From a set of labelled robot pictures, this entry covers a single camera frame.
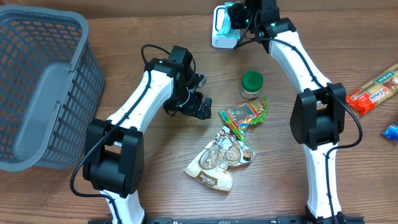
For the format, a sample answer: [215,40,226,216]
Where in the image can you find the grey plastic basket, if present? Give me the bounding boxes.
[1,4,104,172]

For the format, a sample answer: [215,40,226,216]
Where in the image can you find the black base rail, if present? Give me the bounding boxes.
[87,216,365,224]

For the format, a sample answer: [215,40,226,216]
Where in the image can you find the green capped bottle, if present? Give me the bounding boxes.
[240,71,264,100]

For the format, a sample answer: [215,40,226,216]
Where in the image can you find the orange pasta packet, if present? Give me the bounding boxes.
[346,64,397,115]

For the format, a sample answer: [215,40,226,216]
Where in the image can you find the white brown cookie bag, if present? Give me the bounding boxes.
[184,126,256,191]

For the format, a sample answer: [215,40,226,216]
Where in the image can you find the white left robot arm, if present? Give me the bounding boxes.
[78,45,212,223]

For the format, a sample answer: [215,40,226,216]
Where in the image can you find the teal wipes packet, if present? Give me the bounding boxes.
[216,2,240,40]

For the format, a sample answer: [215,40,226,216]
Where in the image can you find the white barcode scanner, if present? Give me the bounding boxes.
[211,2,241,49]

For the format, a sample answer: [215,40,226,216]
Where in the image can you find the blue packet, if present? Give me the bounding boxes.
[382,121,398,142]

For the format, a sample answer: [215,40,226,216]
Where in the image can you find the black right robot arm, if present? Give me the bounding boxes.
[225,1,348,223]

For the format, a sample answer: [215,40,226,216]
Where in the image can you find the green candy bag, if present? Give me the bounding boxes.
[219,97,267,142]

